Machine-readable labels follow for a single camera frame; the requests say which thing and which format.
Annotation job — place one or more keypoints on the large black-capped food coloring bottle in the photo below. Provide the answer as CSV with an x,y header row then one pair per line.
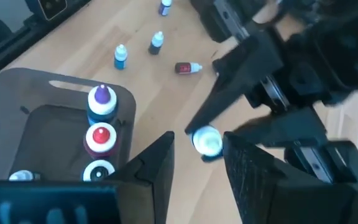
x,y
98,171

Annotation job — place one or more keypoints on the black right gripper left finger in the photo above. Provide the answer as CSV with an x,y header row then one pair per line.
x,y
148,186

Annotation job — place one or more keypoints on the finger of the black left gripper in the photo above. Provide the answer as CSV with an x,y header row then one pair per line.
x,y
238,71
291,127

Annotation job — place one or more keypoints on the large purple-capped food coloring bottle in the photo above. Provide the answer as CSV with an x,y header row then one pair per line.
x,y
102,99

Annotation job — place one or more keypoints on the small red dropper bottle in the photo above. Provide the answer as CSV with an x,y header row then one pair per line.
x,y
187,68

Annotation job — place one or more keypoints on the large red-capped food coloring bottle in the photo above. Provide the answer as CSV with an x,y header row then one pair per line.
x,y
100,138

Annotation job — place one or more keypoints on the small dark labelled dropper bottle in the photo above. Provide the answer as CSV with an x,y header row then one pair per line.
x,y
156,43

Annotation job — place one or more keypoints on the black metal table frame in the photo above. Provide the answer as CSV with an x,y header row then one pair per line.
x,y
17,49

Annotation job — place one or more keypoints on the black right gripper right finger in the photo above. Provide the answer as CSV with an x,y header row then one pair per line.
x,y
253,186

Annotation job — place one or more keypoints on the small purple dropper bottle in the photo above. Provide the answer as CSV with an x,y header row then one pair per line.
x,y
165,6

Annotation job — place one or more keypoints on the black camera box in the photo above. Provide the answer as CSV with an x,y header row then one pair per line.
x,y
51,7

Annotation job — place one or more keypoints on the translucent grey plastic bin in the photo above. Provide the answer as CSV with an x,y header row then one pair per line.
x,y
51,137

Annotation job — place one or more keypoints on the small blue dropper bottle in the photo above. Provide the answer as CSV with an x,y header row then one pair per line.
x,y
120,56

